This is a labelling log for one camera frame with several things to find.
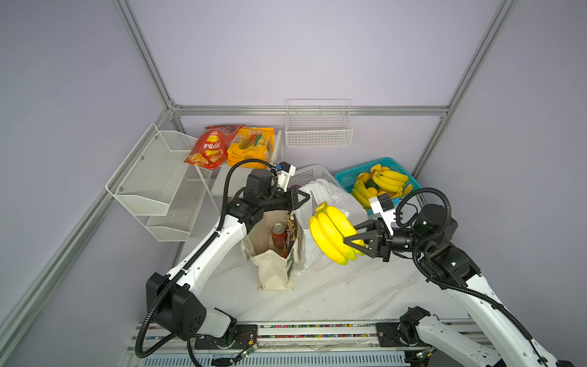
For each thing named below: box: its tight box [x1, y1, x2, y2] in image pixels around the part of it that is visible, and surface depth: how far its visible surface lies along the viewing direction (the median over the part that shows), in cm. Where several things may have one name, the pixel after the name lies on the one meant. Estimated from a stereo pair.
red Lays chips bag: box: [183, 124, 246, 170], surface depth 81 cm
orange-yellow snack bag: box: [227, 126, 275, 169], surface depth 78 cm
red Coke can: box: [271, 221, 287, 250], surface depth 89 cm
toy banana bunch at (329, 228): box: [308, 201, 366, 266], surface depth 55 cm
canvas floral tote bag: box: [241, 210, 305, 291], surface depth 76 cm
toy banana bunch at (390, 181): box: [372, 170, 409, 193], surface depth 106 cm
